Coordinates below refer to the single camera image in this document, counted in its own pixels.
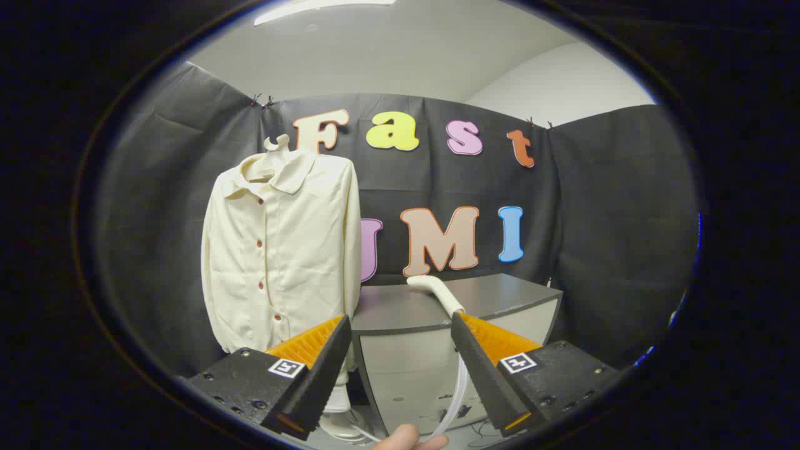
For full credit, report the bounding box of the grey cabinet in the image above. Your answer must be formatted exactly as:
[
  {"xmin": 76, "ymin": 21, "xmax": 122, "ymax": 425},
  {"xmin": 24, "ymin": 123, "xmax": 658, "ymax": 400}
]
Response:
[{"xmin": 351, "ymin": 273, "xmax": 563, "ymax": 436}]

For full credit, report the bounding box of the translucent steamer hose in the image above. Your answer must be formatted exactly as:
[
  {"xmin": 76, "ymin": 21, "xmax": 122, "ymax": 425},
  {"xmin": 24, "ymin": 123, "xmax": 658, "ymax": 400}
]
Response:
[{"xmin": 350, "ymin": 353, "xmax": 469, "ymax": 443}]

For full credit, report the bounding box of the white garment steamer head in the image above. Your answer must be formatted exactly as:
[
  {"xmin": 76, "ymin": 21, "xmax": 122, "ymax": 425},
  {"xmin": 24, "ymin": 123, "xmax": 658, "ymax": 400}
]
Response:
[{"xmin": 406, "ymin": 275, "xmax": 466, "ymax": 318}]

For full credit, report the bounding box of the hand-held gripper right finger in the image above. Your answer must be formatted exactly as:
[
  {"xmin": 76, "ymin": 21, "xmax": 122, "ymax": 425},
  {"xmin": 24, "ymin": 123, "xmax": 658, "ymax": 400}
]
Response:
[{"xmin": 450, "ymin": 312, "xmax": 619, "ymax": 438}]

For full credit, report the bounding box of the cream plastic hanger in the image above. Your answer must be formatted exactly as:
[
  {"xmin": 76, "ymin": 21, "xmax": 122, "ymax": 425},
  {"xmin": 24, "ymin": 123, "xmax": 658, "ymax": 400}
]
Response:
[{"xmin": 242, "ymin": 134, "xmax": 293, "ymax": 183}]

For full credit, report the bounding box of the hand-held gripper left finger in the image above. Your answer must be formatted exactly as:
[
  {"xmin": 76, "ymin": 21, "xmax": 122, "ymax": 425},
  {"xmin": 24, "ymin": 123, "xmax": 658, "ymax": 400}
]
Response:
[{"xmin": 187, "ymin": 314, "xmax": 353, "ymax": 441}]

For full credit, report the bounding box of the white garment steamer base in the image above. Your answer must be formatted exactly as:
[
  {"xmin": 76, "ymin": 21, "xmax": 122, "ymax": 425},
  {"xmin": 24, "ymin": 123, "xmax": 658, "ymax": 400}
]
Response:
[{"xmin": 319, "ymin": 369, "xmax": 376, "ymax": 441}]

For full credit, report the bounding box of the cream button-up shirt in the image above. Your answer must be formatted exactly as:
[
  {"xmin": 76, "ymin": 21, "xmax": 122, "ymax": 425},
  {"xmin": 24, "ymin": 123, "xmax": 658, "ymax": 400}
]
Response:
[{"xmin": 201, "ymin": 148, "xmax": 363, "ymax": 373}]

